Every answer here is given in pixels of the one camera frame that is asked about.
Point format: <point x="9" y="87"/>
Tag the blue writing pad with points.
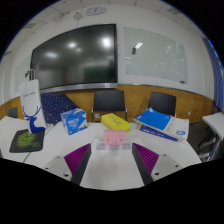
<point x="156" y="120"/>

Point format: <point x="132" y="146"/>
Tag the white paper bag blue deer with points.
<point x="31" y="103"/>

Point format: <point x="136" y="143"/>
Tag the large glass whiteboard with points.
<point x="156" y="55"/>

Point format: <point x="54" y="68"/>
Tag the blue tissue box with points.
<point x="74" y="121"/>

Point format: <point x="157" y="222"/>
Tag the navy dotted umbrella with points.
<point x="55" y="106"/>

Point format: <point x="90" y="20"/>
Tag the black mouse pad green print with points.
<point x="26" y="141"/>

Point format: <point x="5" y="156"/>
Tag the small glass whiteboard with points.
<point x="22" y="75"/>

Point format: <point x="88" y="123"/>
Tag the black chair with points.
<point x="109" y="100"/>
<point x="162" y="102"/>

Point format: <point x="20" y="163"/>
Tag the white side table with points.
<point x="215" y="121"/>

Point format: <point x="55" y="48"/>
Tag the large black wall display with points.
<point x="75" y="55"/>

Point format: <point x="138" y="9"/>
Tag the black whiteboard eraser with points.
<point x="134" y="50"/>

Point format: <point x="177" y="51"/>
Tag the dark blue notebook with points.
<point x="153" y="132"/>

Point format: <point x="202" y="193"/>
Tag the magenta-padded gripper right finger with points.
<point x="146" y="159"/>

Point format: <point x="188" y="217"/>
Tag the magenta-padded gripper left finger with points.
<point x="77" y="159"/>

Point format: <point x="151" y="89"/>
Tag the yellow box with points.
<point x="115" y="121"/>

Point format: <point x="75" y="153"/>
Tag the dark grey chair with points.
<point x="12" y="112"/>

